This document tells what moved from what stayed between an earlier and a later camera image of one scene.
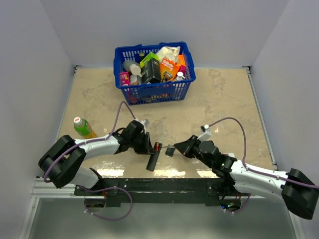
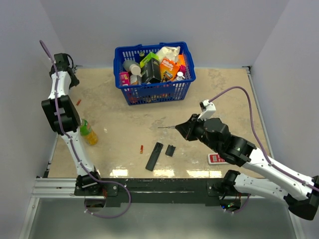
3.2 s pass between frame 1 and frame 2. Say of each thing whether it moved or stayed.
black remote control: stayed
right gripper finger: moved
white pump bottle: stayed
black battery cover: stayed
